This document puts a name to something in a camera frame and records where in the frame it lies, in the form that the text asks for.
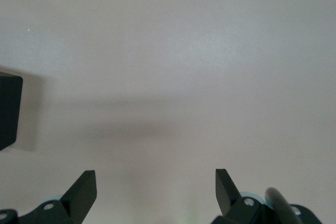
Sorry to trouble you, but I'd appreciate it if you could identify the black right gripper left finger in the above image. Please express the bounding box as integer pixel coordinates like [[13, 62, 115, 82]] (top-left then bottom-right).
[[0, 170, 98, 224]]

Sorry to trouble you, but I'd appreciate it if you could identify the black plastic box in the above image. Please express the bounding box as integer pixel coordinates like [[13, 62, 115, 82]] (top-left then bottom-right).
[[0, 71, 24, 152]]

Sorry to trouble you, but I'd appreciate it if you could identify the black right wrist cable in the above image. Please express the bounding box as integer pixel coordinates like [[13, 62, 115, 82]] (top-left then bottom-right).
[[264, 187, 299, 224]]

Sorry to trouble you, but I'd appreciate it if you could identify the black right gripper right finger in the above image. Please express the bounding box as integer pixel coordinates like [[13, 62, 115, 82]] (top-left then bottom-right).
[[212, 168, 323, 224]]

